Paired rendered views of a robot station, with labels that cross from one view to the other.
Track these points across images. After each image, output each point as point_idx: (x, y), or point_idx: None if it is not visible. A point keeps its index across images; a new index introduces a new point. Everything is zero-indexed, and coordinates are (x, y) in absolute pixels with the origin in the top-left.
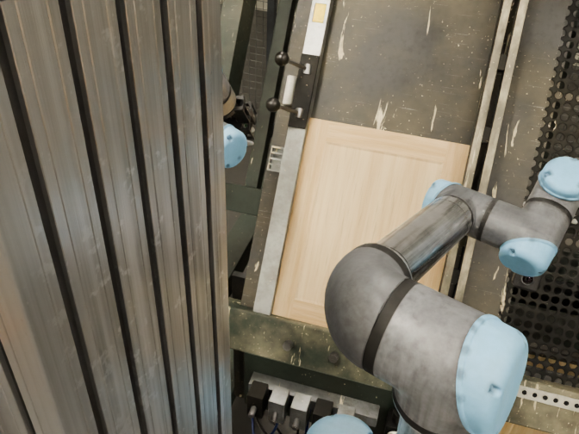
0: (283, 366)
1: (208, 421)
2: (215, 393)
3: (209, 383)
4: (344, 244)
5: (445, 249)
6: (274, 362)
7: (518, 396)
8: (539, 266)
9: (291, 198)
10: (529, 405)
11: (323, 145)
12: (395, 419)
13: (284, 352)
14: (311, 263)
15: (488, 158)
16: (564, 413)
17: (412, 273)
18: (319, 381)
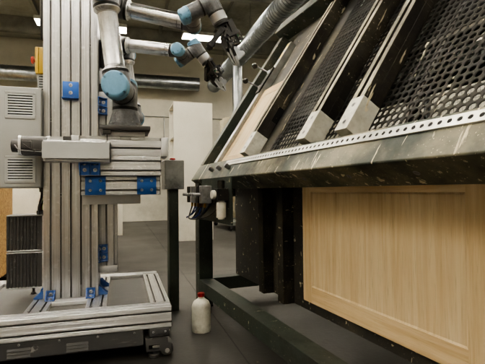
0: (207, 180)
1: (84, 37)
2: (89, 33)
3: (86, 26)
4: (250, 128)
5: (156, 11)
6: (206, 179)
7: (258, 159)
8: (178, 11)
9: (244, 117)
10: (260, 162)
11: (263, 97)
12: (216, 184)
13: (210, 174)
14: (238, 141)
15: (294, 66)
16: (268, 161)
17: (132, 4)
18: (213, 185)
